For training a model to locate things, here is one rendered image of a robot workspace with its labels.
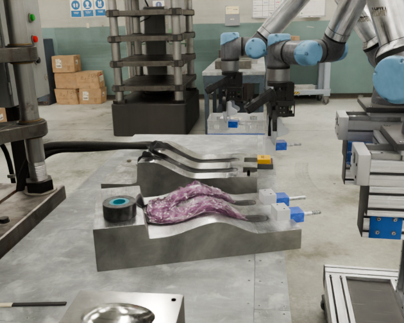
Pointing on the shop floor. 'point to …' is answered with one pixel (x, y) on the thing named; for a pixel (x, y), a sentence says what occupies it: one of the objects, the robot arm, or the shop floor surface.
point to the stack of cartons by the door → (77, 82)
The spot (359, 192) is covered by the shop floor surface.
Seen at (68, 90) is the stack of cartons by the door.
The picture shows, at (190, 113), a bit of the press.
